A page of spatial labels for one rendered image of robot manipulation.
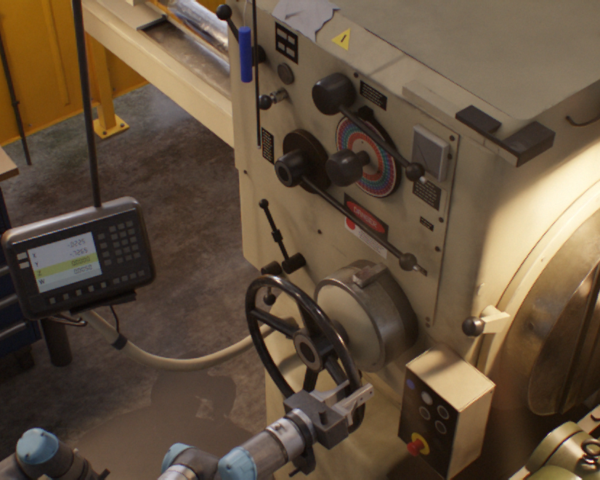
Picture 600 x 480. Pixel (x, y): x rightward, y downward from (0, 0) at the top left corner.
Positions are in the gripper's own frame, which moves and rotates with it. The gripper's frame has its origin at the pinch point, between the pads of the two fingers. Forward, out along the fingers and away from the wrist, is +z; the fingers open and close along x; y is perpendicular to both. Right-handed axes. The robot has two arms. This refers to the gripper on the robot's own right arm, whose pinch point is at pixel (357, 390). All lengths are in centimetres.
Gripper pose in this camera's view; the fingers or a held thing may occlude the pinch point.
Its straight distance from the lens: 192.2
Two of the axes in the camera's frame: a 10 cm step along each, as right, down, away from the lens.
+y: -1.9, -8.5, -4.9
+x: -6.1, -2.9, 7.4
